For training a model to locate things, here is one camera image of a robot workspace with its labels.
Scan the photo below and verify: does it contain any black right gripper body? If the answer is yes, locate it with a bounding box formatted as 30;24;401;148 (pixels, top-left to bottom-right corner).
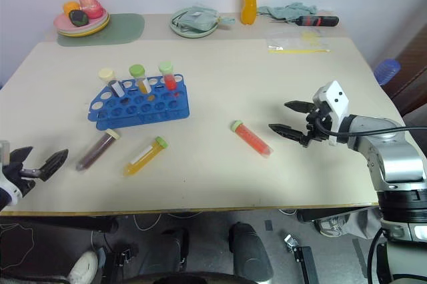
302;103;334;149

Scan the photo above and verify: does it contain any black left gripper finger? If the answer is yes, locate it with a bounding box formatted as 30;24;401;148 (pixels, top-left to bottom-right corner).
38;148;69;183
9;145;35;165

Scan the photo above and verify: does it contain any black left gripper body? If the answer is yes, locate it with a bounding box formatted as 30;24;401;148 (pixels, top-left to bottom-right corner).
2;161;42;195

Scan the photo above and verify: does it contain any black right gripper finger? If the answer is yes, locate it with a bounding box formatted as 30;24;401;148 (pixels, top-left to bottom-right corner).
268;123;306;147
284;99;316;114

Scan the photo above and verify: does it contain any red tube with green cap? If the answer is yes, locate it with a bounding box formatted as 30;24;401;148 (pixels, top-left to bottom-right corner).
230;120;274;159
158;61;178;91

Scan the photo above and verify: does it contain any dark tube with cream cap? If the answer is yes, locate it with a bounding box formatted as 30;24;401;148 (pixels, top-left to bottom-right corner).
98;67;125;98
75;129;121;173

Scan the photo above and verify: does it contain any yellow tube with green cap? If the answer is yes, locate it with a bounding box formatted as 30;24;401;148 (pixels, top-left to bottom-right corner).
129;64;151;95
123;136;169;177

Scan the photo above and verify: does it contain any blue test tube rack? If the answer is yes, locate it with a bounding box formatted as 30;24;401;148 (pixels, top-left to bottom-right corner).
87;73;191;131

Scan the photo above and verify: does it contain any yellow thin stick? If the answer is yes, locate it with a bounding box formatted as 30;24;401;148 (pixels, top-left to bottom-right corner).
268;48;332;54

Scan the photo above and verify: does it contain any clear plastic bag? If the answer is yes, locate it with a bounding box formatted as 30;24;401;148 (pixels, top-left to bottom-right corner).
266;29;332;52

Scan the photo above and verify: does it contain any black and red screwdriver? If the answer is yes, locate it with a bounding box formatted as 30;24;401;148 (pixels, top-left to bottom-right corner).
269;15;340;27

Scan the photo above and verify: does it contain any blue ribbed container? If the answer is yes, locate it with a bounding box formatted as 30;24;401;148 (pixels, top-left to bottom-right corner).
373;59;402;87

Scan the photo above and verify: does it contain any grey sneaker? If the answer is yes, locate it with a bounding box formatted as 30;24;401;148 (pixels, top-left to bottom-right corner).
314;214;352;237

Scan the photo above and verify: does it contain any teal crumpled cloth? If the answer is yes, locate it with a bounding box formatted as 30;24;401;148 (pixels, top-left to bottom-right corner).
258;2;318;21

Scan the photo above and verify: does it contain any brown wooden furniture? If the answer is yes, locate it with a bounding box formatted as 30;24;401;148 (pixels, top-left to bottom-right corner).
380;29;427;119

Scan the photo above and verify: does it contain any dark rounded robot foot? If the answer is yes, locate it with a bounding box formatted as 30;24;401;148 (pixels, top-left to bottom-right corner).
228;221;275;281

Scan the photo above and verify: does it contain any green plate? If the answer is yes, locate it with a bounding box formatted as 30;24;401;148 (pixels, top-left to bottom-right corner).
169;7;220;39

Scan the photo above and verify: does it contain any stack of pastel plates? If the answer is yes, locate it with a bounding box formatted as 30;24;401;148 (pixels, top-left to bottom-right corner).
53;9;111;39

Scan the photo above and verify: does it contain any dark toy fruit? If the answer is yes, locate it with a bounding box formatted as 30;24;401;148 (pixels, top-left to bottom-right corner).
68;9;89;27

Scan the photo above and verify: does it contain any green placemat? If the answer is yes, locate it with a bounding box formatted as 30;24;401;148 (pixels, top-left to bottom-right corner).
56;13;146;48

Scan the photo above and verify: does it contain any orange toy fruit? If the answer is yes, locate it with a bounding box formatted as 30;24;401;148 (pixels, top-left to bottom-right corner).
63;1;81;17

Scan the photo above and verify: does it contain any grey robot torso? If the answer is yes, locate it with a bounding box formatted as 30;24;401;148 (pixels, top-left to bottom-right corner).
376;239;427;284

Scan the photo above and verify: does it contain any pink toy fruit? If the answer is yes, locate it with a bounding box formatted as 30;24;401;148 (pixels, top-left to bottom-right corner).
79;0;103;19

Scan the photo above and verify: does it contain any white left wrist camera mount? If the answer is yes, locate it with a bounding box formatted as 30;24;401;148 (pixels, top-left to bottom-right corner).
0;140;23;207

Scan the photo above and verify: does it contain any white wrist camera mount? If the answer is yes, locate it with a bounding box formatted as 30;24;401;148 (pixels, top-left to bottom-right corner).
312;81;350;147
0;140;23;207

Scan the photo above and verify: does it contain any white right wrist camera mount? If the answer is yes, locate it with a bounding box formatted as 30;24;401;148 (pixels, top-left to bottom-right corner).
312;81;350;147

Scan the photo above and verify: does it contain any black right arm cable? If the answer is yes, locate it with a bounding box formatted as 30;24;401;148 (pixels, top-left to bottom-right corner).
316;119;408;137

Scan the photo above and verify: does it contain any black metal bracket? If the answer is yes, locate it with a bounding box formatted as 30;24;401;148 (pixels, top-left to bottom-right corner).
283;234;320;284

